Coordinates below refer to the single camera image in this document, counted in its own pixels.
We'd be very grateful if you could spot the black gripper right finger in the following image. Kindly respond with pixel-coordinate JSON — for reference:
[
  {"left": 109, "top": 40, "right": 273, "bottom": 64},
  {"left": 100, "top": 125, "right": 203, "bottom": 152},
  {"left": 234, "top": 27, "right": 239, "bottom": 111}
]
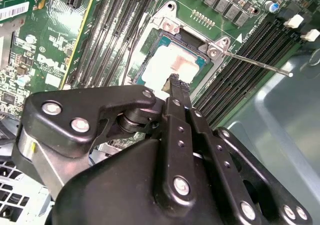
[{"left": 177, "top": 81, "right": 313, "bottom": 225}]

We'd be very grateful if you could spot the metal wire locking lever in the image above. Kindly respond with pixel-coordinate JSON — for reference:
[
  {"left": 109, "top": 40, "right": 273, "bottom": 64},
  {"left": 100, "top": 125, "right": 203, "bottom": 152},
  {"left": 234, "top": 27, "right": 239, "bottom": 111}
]
[{"left": 218, "top": 49, "right": 295, "bottom": 78}]

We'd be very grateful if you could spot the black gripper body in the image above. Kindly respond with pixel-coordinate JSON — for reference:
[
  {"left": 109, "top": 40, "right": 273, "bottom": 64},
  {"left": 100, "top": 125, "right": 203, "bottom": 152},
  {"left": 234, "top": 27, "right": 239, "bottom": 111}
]
[{"left": 51, "top": 137, "right": 236, "bottom": 225}]

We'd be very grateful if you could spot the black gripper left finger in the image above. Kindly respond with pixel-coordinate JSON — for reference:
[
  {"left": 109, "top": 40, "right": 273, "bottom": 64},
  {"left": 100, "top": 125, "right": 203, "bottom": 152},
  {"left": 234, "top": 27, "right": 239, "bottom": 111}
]
[{"left": 11, "top": 73, "right": 199, "bottom": 211}]

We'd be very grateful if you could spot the silver CPU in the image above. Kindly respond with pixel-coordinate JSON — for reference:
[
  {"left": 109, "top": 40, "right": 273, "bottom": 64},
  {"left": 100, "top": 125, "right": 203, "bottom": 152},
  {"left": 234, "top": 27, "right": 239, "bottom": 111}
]
[{"left": 128, "top": 33, "right": 211, "bottom": 92}]

